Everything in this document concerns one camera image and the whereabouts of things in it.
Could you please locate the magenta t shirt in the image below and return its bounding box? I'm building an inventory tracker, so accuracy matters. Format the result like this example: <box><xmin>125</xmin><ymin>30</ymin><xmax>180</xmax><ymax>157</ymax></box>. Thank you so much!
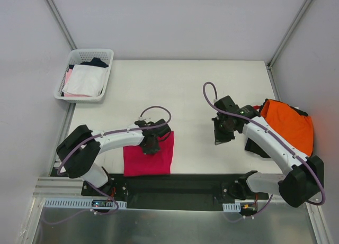
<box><xmin>123</xmin><ymin>131</ymin><xmax>174</xmax><ymax>177</ymax></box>

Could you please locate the black t shirt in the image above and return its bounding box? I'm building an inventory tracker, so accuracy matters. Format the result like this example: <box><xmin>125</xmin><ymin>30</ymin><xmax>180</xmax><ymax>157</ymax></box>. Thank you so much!
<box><xmin>244</xmin><ymin>103</ymin><xmax>309</xmax><ymax>159</ymax></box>

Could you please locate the orange t shirt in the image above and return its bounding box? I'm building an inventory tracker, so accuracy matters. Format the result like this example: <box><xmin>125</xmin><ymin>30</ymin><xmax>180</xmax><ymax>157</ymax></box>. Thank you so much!
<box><xmin>260</xmin><ymin>99</ymin><xmax>314</xmax><ymax>157</ymax></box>

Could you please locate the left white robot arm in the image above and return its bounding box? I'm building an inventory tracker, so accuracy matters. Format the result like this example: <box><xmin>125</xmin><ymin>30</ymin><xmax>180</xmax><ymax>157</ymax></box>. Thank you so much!
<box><xmin>56</xmin><ymin>119</ymin><xmax>171</xmax><ymax>196</ymax></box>

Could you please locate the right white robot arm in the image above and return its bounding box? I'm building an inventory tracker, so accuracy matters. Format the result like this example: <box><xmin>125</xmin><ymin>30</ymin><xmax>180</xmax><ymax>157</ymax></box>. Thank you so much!
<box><xmin>213</xmin><ymin>96</ymin><xmax>326</xmax><ymax>207</ymax></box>

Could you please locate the white cloth in basket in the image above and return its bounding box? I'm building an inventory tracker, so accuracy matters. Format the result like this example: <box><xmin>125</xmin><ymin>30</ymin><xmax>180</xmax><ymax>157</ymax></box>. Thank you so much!
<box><xmin>62</xmin><ymin>65</ymin><xmax>108</xmax><ymax>97</ymax></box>

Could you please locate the dark navy cloth in basket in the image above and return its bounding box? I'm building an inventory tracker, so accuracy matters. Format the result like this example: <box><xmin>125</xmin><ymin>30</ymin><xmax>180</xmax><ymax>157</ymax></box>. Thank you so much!
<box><xmin>81</xmin><ymin>58</ymin><xmax>109</xmax><ymax>68</ymax></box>

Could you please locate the white plastic basket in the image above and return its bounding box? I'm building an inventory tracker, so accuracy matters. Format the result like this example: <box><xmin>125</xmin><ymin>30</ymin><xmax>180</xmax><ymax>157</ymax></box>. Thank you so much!
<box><xmin>54</xmin><ymin>49</ymin><xmax>114</xmax><ymax>103</ymax></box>

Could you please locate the pink cloth in basket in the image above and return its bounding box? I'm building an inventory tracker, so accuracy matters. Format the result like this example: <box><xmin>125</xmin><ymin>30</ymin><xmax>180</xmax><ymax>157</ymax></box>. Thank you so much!
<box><xmin>63</xmin><ymin>69</ymin><xmax>87</xmax><ymax>97</ymax></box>

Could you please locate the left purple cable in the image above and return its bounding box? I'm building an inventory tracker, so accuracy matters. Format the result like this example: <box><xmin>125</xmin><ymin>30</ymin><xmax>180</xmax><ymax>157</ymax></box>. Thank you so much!
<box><xmin>42</xmin><ymin>105</ymin><xmax>172</xmax><ymax>225</ymax></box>

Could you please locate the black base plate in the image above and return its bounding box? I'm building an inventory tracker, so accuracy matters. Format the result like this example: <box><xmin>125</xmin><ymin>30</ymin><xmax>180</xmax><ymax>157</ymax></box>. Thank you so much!
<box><xmin>81</xmin><ymin>171</ymin><xmax>270</xmax><ymax>211</ymax></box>

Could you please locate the right white cable duct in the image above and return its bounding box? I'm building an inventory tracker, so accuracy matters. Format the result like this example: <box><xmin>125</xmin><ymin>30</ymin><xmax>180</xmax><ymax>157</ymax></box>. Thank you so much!
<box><xmin>222</xmin><ymin>202</ymin><xmax>241</xmax><ymax>213</ymax></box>

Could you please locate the white cable duct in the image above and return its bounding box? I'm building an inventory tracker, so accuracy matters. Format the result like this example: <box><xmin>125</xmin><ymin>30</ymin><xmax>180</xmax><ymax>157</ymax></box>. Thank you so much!
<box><xmin>222</xmin><ymin>202</ymin><xmax>241</xmax><ymax>213</ymax></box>
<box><xmin>44</xmin><ymin>198</ymin><xmax>117</xmax><ymax>210</ymax></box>

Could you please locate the right aluminium frame post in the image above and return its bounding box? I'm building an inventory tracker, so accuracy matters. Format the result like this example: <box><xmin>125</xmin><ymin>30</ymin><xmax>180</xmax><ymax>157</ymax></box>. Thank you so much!
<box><xmin>267</xmin><ymin>0</ymin><xmax>314</xmax><ymax>70</ymax></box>

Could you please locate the aluminium frame post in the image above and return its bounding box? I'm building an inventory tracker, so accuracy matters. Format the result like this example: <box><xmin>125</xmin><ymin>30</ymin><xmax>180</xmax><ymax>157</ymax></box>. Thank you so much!
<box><xmin>44</xmin><ymin>0</ymin><xmax>77</xmax><ymax>50</ymax></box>
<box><xmin>267</xmin><ymin>0</ymin><xmax>314</xmax><ymax>70</ymax></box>

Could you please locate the aluminium front rail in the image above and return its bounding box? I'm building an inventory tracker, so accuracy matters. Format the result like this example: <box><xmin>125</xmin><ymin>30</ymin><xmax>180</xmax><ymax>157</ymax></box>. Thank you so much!
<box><xmin>33</xmin><ymin>176</ymin><xmax>318</xmax><ymax>204</ymax></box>

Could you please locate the left white cable duct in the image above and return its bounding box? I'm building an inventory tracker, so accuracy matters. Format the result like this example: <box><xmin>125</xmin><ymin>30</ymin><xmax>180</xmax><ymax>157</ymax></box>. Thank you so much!
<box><xmin>44</xmin><ymin>198</ymin><xmax>117</xmax><ymax>210</ymax></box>

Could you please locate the left aluminium frame post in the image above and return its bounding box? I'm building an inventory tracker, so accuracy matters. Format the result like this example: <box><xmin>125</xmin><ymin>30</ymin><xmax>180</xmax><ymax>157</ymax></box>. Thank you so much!
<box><xmin>44</xmin><ymin>0</ymin><xmax>77</xmax><ymax>50</ymax></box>

